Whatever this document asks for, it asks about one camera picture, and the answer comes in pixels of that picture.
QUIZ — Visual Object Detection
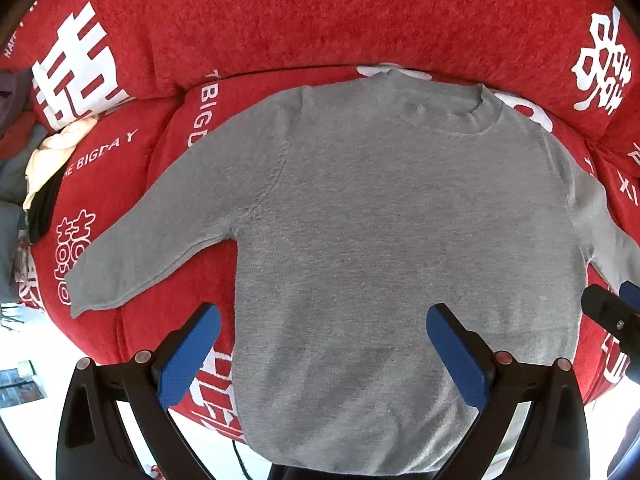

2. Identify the red sofa cover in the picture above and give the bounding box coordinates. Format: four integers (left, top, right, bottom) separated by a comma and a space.
0, 0, 640, 441

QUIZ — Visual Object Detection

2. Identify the pile of clothes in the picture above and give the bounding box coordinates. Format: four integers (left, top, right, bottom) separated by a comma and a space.
1, 70, 98, 304

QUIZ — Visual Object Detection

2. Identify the grey knit sweater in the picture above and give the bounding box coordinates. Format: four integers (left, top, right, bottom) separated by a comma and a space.
65, 72, 639, 476

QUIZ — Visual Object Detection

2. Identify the black cable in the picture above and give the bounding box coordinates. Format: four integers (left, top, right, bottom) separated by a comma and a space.
230, 440, 254, 480

